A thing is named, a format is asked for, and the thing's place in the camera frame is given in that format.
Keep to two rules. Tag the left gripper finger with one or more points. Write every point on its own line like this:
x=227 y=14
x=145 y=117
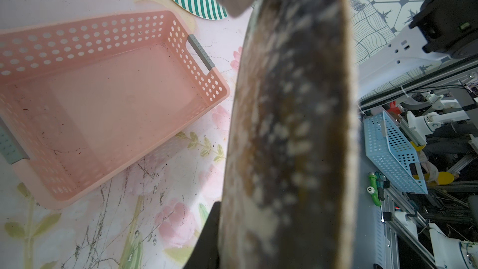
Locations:
x=205 y=254

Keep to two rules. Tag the speckled grey plate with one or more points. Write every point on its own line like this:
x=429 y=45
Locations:
x=289 y=198

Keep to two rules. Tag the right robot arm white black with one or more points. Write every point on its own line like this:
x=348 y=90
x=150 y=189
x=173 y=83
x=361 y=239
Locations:
x=442 y=28

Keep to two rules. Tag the pink perforated basket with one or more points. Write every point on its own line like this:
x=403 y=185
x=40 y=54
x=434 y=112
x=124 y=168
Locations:
x=81 y=101

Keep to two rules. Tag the blue perforated basket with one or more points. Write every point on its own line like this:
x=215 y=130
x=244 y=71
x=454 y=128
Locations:
x=394 y=156

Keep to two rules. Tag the green white tool handle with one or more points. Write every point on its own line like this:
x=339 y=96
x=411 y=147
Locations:
x=373 y=189

